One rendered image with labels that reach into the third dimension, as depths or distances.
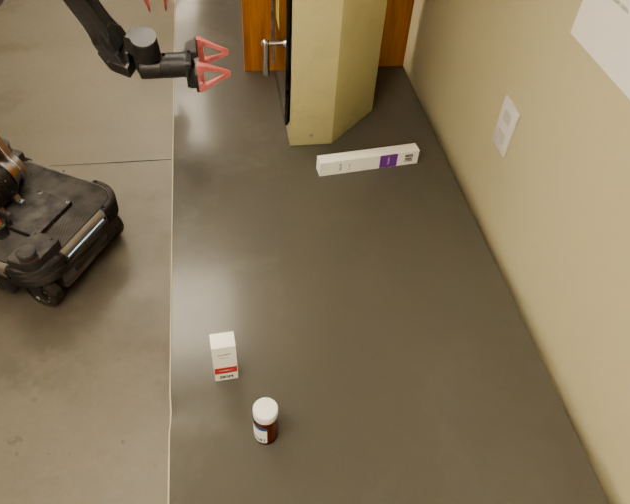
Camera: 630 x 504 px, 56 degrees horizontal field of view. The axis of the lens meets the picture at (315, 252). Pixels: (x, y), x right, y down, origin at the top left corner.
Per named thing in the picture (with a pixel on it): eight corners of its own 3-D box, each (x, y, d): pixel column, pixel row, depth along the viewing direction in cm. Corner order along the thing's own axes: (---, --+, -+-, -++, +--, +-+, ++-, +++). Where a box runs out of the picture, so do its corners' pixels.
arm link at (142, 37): (126, 42, 141) (108, 69, 138) (115, 6, 131) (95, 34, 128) (172, 60, 141) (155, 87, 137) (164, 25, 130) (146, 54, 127)
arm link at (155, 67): (138, 64, 141) (138, 84, 139) (132, 44, 134) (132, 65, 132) (168, 63, 141) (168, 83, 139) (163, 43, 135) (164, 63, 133)
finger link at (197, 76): (228, 48, 137) (187, 50, 136) (229, 64, 132) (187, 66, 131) (230, 75, 142) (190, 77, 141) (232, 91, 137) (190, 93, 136)
